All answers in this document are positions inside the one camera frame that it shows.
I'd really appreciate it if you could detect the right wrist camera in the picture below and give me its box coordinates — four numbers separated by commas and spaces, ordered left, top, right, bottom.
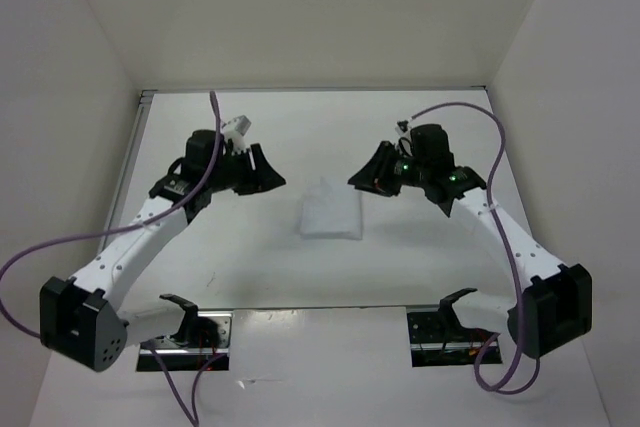
395, 120, 413, 157

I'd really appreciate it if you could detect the white skirt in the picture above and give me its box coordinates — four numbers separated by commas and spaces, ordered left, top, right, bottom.
298, 177, 364, 241

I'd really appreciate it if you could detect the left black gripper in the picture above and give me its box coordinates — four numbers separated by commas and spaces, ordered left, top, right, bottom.
207, 143, 286, 195

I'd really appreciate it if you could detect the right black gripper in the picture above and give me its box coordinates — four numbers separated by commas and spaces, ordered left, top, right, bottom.
346, 141, 426, 198

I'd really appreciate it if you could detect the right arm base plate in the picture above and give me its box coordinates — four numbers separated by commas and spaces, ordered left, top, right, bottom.
406, 307, 492, 368

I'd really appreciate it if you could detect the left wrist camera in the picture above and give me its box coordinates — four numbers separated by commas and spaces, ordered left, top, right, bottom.
222, 115, 251, 152

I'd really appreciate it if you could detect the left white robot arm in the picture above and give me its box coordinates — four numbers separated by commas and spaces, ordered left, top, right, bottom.
39, 130, 286, 372

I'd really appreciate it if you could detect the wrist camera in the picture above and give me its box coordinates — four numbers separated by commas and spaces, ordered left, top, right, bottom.
395, 120, 413, 157
222, 115, 251, 152

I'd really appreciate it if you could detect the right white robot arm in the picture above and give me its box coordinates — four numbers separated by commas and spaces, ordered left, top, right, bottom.
348, 123, 593, 359

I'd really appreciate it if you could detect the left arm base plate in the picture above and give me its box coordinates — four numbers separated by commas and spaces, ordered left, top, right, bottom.
149, 310, 233, 372

